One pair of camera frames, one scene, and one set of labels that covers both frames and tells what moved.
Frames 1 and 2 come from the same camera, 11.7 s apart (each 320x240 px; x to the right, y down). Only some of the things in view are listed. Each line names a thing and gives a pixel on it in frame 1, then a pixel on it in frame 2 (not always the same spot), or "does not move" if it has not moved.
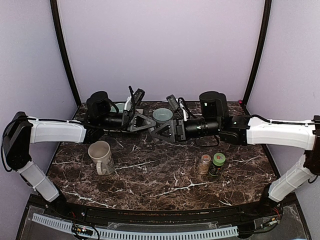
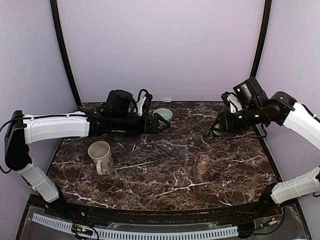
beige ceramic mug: x=100 y=152 does not move
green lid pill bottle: x=218 y=159 → x=208 y=136
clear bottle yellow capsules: x=203 y=167 does not move
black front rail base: x=277 y=219 does not move
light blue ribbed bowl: x=162 y=116 does not move
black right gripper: x=178 y=125 → x=226 y=123
